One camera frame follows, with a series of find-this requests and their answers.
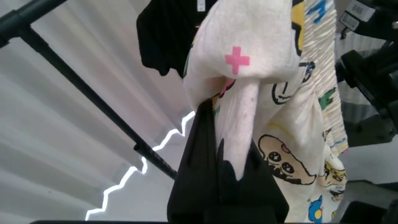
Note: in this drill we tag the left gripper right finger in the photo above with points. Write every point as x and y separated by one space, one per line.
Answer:
258 193

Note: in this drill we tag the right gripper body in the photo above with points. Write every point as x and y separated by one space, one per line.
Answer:
385 18

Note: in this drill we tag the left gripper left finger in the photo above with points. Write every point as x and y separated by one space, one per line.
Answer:
192 186

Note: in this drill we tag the cream printed garment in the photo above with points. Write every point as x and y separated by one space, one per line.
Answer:
248 31

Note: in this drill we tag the black sleeveless top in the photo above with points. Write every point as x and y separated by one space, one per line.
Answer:
164 37

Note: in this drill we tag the black clothes rack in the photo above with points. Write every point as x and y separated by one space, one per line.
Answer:
77 84

